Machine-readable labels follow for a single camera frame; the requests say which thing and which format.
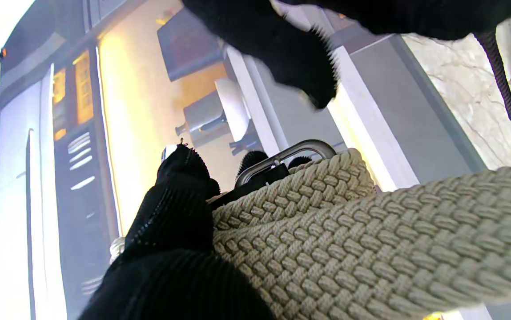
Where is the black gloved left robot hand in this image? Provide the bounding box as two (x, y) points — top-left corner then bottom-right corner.
(80, 142), (313, 320)

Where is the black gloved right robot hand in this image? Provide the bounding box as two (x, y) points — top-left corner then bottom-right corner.
(182, 0), (511, 110)

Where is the beige woven belt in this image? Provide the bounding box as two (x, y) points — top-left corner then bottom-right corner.
(206, 139), (511, 320)

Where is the white ceramic bowl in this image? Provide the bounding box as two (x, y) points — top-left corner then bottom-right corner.
(214, 78), (256, 143)

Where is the dark angled range hood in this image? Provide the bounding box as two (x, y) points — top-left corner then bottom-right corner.
(157, 7), (225, 83)

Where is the grey built-in oven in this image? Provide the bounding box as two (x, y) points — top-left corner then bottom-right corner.
(0, 0), (120, 320)

